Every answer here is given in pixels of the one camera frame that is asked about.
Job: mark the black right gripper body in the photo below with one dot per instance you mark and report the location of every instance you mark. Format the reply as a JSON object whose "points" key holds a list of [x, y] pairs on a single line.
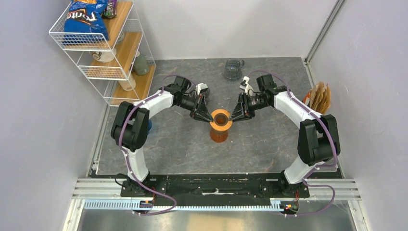
{"points": [[241, 104]]}

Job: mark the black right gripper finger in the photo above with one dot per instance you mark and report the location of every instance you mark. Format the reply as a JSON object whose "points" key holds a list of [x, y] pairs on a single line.
{"points": [[241, 116], [240, 105]]}

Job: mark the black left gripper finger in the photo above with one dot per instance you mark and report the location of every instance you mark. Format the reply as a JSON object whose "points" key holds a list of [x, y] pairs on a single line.
{"points": [[201, 116], [201, 106]]}

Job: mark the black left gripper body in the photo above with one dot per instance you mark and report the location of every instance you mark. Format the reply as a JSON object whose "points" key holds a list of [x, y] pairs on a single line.
{"points": [[197, 104]]}

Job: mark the wooden ring dripper holder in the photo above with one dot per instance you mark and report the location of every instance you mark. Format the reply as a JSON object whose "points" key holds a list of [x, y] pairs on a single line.
{"points": [[221, 120]]}

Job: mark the orange glass carafe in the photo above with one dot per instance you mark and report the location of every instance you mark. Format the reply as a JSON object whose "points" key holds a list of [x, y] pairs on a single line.
{"points": [[218, 136]]}

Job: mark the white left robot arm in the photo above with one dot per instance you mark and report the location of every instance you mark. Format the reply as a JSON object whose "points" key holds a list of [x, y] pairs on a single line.
{"points": [[130, 128]]}

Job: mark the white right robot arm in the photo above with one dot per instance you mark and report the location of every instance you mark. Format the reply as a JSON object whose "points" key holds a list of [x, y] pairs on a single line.
{"points": [[318, 140]]}

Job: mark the smoky glass dripper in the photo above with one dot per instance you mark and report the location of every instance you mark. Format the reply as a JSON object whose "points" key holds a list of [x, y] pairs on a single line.
{"points": [[206, 93]]}

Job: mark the blue plastic dripper cone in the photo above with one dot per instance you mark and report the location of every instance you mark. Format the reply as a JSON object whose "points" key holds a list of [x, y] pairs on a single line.
{"points": [[150, 124]]}

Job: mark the coffee paper filter box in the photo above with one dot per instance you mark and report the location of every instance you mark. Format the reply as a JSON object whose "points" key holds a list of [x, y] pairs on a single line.
{"points": [[306, 99]]}

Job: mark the brown paper coffee filters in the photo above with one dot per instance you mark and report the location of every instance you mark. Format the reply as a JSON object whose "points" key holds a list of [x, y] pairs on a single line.
{"points": [[320, 100]]}

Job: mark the clear glass pitcher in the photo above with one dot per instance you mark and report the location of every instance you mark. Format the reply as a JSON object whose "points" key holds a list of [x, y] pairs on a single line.
{"points": [[233, 69]]}

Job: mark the green ceramic vase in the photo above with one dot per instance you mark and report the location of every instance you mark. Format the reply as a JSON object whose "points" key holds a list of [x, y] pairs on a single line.
{"points": [[141, 66]]}

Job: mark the beige paper cup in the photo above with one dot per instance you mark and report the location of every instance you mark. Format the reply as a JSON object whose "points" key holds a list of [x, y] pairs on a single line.
{"points": [[128, 84]]}

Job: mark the white ceramic mug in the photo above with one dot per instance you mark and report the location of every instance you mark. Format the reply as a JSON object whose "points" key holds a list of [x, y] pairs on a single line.
{"points": [[104, 56]]}

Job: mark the dark snack packet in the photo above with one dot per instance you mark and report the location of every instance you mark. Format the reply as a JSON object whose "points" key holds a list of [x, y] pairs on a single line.
{"points": [[110, 11]]}

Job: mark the blue chips bag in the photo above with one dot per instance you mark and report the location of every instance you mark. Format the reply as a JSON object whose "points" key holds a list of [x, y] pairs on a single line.
{"points": [[85, 20]]}

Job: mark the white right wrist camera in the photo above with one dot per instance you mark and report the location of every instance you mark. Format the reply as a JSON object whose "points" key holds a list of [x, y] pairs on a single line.
{"points": [[246, 87]]}

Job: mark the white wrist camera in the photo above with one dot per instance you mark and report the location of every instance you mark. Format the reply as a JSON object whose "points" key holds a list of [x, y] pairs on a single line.
{"points": [[246, 87], [202, 88]]}

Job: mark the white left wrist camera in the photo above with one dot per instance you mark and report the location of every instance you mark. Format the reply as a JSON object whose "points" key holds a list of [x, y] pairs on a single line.
{"points": [[202, 88]]}

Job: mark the white wire wooden shelf rack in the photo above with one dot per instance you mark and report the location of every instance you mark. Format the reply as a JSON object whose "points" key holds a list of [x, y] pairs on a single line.
{"points": [[118, 63]]}

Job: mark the aluminium frame rail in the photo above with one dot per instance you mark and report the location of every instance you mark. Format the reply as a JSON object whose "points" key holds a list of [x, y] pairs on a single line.
{"points": [[104, 193]]}

